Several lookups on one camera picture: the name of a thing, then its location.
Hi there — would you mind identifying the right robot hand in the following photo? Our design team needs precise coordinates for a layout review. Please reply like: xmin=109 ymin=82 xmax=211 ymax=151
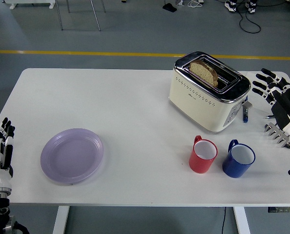
xmin=251 ymin=68 xmax=290 ymax=145

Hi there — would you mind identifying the purple plastic plate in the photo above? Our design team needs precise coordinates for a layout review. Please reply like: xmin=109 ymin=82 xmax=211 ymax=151
xmin=39 ymin=128 xmax=104 ymax=186

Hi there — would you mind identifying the brown bread slice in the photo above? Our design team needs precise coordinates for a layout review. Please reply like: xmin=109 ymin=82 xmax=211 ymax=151
xmin=189 ymin=59 xmax=219 ymax=87

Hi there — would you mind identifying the silver metal toast rack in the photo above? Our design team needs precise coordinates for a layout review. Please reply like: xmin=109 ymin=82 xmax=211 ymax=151
xmin=264 ymin=122 xmax=290 ymax=149

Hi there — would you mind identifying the blue marker pen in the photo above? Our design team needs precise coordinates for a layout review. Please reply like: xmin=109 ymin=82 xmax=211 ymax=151
xmin=241 ymin=106 xmax=250 ymax=123

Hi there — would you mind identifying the white table leg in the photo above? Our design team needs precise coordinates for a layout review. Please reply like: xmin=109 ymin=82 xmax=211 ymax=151
xmin=52 ymin=206 xmax=70 ymax=234
xmin=233 ymin=206 xmax=251 ymax=234

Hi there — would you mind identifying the blue enamel mug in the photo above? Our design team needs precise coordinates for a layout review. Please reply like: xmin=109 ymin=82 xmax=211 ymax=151
xmin=222 ymin=139 xmax=256 ymax=178

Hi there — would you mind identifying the cream chrome toaster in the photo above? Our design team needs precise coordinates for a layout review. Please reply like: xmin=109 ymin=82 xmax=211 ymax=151
xmin=168 ymin=50 xmax=253 ymax=134

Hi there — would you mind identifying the black table control panel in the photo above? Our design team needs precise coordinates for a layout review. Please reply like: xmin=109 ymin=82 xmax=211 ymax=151
xmin=268 ymin=206 xmax=290 ymax=214

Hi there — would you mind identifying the red enamel mug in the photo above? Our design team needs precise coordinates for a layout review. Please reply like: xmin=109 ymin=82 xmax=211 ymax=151
xmin=189 ymin=135 xmax=218 ymax=174

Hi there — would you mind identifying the person's black white shoe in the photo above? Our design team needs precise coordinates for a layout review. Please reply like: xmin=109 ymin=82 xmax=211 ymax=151
xmin=224 ymin=0 xmax=237 ymax=12
xmin=245 ymin=0 xmax=257 ymax=14

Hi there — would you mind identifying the black floor pedal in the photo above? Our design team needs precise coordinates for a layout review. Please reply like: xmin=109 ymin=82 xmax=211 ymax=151
xmin=162 ymin=0 xmax=177 ymax=12

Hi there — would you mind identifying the white furniture base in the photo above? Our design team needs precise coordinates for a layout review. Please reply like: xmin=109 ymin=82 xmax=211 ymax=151
xmin=3 ymin=0 xmax=56 ymax=10

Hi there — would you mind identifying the black floor cable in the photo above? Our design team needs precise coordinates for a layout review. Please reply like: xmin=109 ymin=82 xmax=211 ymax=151
xmin=239 ymin=7 xmax=262 ymax=34

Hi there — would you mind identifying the black cable under table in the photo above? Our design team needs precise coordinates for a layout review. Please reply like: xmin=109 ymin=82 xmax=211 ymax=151
xmin=221 ymin=206 xmax=227 ymax=234

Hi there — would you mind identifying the white floor cable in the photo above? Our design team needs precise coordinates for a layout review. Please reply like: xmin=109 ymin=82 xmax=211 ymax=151
xmin=187 ymin=0 xmax=204 ymax=8

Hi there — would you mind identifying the grey metal chair frame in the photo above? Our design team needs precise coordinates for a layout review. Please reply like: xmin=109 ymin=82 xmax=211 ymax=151
xmin=55 ymin=0 xmax=106 ymax=32

